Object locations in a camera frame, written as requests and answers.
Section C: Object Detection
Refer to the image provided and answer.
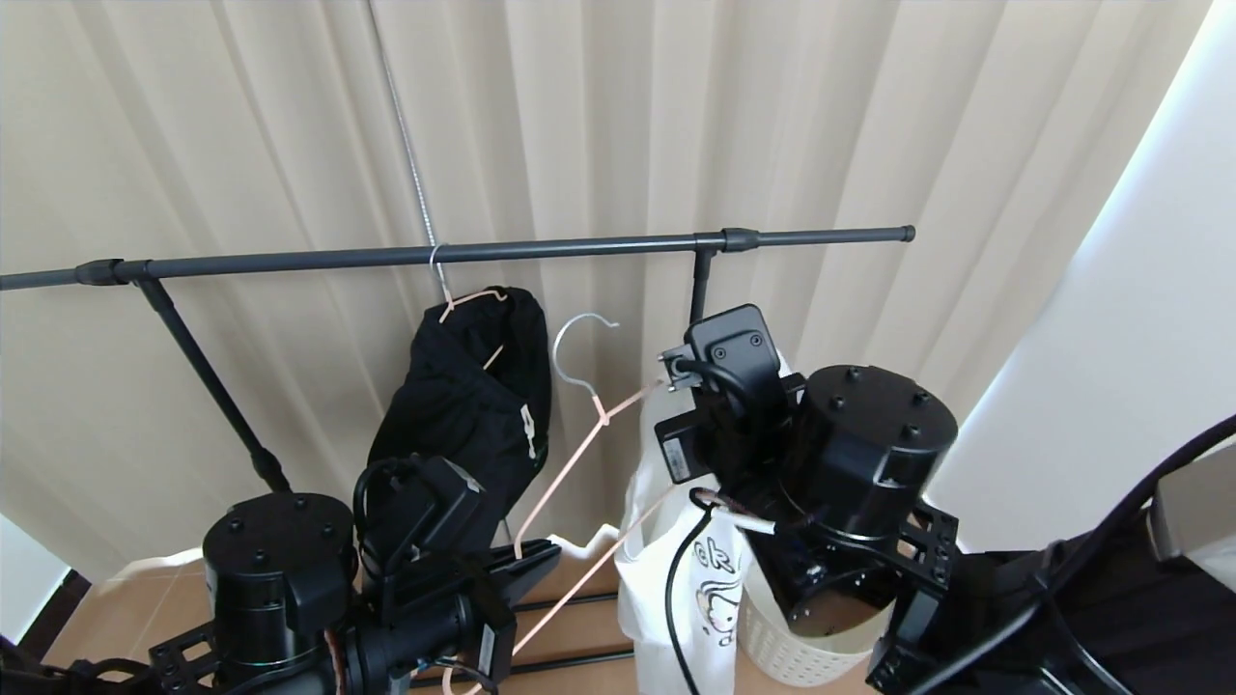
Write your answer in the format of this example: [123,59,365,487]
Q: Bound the pink clothes hanger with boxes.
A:
[427,242,511,374]
[441,313,702,695]

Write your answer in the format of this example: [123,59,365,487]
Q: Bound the black clothes rack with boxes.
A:
[0,225,917,689]

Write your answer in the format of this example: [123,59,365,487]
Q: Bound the white printed t-shirt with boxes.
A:
[615,362,804,695]

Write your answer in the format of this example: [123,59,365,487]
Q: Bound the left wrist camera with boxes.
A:
[381,456,486,570]

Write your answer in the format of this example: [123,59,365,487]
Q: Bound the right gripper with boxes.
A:
[654,372,808,505]

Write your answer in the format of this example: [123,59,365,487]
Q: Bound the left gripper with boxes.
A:
[346,570,520,695]

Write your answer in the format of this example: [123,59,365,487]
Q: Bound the beige curtain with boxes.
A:
[0,0,1214,585]

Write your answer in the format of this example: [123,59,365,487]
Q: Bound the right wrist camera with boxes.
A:
[658,303,785,411]

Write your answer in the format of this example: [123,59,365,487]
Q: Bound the black shorts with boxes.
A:
[366,285,554,543]

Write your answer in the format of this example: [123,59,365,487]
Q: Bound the white laundry basket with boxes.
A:
[738,577,895,689]

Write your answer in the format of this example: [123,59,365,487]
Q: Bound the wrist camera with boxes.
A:
[658,303,785,411]
[381,456,486,570]

